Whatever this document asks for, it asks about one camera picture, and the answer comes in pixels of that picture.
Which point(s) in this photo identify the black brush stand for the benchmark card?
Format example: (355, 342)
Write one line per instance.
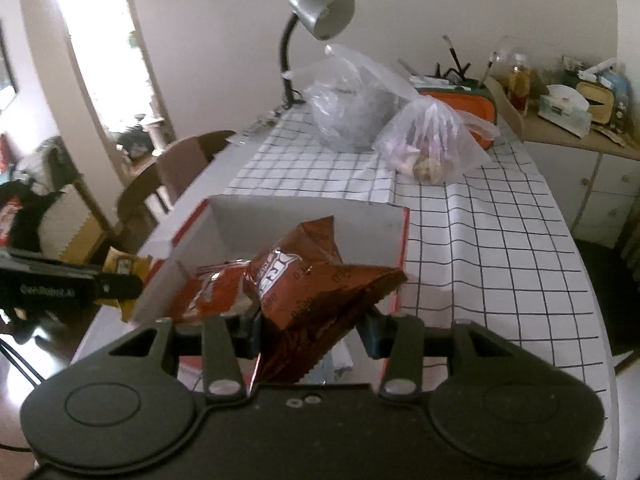
(455, 67)

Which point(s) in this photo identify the large red snack bag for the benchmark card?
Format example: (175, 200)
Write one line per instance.
(215, 290)

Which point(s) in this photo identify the yellow tissue holder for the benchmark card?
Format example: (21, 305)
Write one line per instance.
(597, 102)

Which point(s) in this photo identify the red cardboard box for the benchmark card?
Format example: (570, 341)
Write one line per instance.
(300, 230)

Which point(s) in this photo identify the pale blue pouch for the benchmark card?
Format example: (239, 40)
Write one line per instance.
(617, 95)

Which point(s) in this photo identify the pink cloth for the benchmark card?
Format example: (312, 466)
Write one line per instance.
(182, 165)

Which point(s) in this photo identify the orange case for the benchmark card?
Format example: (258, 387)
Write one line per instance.
(470, 105)

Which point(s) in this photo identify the wooden chair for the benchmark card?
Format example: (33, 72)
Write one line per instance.
(605, 280)
(220, 142)
(137, 200)

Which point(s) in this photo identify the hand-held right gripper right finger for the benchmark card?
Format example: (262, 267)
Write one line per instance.
(370, 335)

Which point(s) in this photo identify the white sideboard cabinet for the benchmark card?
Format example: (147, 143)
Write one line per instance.
(600, 180)

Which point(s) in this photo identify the light blue packet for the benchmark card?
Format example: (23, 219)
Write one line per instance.
(332, 367)

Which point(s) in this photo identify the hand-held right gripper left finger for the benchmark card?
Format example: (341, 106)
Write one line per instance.
(220, 340)

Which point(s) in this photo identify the dark cloth pile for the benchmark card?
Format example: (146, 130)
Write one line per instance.
(35, 220)

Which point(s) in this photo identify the silver desk lamp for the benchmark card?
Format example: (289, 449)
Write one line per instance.
(320, 7)

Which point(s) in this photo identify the white tissue box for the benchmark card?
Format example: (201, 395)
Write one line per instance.
(565, 110)

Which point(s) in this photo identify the brown chip bag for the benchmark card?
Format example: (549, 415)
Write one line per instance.
(320, 300)

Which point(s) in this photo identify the pink-tinted plastic bag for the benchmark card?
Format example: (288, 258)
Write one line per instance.
(430, 145)

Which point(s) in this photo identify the white checked tablecloth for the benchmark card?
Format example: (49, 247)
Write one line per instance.
(500, 260)

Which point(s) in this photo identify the yellow snack packet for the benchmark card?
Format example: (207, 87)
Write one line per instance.
(122, 262)

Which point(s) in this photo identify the white pedestal stand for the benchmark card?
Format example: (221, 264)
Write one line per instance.
(156, 135)

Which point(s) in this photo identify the large clear plastic bag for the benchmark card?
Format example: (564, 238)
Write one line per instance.
(345, 110)

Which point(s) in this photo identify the amber glass bottle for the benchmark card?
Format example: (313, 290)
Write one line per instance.
(520, 82)

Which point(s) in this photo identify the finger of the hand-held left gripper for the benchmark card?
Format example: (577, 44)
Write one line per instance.
(122, 287)

